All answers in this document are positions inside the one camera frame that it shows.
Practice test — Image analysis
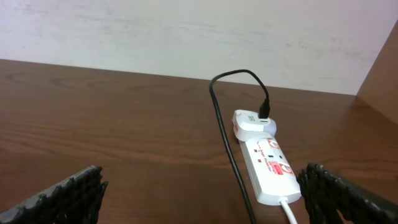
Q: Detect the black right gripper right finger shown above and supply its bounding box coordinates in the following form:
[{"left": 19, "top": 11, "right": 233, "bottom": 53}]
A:
[{"left": 297, "top": 163, "right": 397, "bottom": 224}]

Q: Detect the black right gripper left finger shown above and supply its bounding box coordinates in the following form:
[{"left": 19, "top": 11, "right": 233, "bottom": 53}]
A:
[{"left": 1, "top": 166, "right": 108, "bottom": 224}]

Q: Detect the white USB charger adapter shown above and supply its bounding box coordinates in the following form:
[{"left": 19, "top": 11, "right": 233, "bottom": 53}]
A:
[{"left": 232, "top": 110, "right": 277, "bottom": 141}]

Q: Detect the white power strip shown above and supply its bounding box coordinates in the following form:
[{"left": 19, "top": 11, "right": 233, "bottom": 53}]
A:
[{"left": 239, "top": 136, "right": 301, "bottom": 206}]

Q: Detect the white power strip cord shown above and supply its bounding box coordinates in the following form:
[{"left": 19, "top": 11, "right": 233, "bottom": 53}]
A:
[{"left": 278, "top": 198, "right": 299, "bottom": 224}]

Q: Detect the black charger cable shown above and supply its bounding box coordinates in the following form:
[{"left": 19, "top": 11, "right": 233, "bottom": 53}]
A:
[{"left": 208, "top": 68, "right": 271, "bottom": 224}]

